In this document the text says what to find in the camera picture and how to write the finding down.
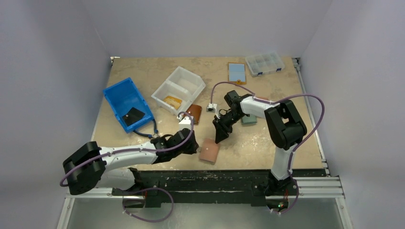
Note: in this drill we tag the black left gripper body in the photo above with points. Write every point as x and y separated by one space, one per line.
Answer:
188 145

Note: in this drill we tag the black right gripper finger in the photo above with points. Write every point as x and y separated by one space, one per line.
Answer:
225 132
216 123

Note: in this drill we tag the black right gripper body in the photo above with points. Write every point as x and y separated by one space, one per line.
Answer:
223 123

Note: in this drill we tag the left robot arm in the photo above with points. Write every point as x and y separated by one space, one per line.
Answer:
92 166

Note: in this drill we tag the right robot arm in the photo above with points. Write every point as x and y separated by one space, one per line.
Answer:
285 125

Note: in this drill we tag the green card holder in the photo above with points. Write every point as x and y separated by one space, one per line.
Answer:
248 120

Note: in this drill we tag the brown leather card holder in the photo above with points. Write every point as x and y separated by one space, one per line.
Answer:
195 112

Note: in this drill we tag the gold credit card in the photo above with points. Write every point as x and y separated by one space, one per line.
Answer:
173 101

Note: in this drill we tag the orange open card holder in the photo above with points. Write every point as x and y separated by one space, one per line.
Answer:
236 73

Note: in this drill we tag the black card holder in bin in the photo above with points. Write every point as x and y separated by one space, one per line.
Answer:
132 116

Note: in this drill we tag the white double compartment bin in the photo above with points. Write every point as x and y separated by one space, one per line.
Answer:
181 84

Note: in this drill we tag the clear plastic organizer box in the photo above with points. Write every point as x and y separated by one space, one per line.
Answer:
263 64

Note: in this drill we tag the blue plastic bin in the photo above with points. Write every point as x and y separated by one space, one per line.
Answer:
124 95

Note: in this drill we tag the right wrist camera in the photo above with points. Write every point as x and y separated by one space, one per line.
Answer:
211 108

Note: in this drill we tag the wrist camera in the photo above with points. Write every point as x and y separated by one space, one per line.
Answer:
211 108
185 121

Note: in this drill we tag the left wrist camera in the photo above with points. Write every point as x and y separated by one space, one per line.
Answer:
185 121

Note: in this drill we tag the blue handled wire cutters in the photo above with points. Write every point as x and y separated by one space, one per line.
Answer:
143 132

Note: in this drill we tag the black mounting base plate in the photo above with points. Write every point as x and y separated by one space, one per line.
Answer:
212 186

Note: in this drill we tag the aluminium frame rail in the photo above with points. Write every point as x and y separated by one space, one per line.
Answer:
320 204

